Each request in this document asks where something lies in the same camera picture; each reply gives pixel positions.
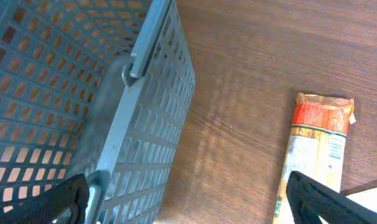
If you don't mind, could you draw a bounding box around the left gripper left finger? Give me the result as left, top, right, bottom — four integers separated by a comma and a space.
0, 174, 90, 223

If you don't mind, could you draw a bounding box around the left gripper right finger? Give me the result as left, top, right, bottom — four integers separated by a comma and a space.
286, 171, 377, 224

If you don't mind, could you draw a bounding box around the cream wet wipes pack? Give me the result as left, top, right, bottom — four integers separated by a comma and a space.
319, 184, 377, 224

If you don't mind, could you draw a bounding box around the orange spaghetti package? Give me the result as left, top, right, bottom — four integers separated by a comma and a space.
272, 93, 356, 224

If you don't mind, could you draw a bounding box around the grey plastic mesh basket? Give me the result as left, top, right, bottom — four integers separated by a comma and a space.
0, 0, 195, 223

